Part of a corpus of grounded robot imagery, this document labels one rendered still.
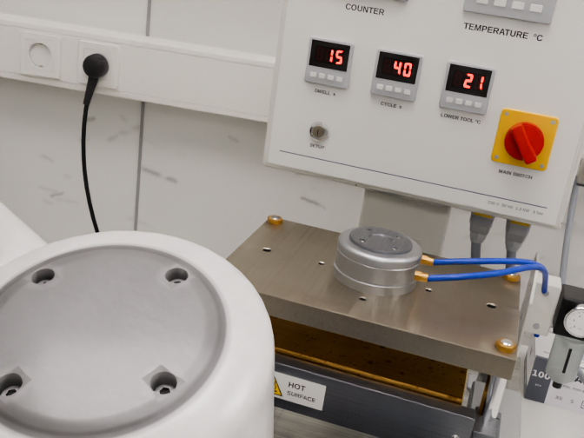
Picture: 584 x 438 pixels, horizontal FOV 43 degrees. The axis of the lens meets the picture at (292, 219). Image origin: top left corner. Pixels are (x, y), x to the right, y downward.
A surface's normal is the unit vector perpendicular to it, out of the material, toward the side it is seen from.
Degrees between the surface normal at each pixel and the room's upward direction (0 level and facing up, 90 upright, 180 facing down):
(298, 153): 90
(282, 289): 0
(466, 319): 0
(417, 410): 90
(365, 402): 90
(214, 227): 90
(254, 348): 31
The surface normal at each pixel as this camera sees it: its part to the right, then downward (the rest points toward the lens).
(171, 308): 0.05, -0.77
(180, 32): -0.16, 0.33
